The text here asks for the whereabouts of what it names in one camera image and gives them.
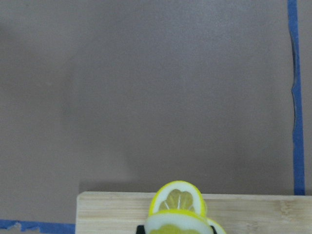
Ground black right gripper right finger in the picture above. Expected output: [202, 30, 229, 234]
[211, 225, 217, 234]

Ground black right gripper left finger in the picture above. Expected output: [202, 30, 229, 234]
[136, 225, 145, 234]

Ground lemon slice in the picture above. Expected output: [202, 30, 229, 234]
[144, 210, 226, 234]
[148, 180, 207, 218]

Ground lemon slice on board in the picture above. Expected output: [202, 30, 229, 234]
[148, 180, 207, 218]

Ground bamboo cutting board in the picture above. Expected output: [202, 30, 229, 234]
[75, 192, 312, 234]

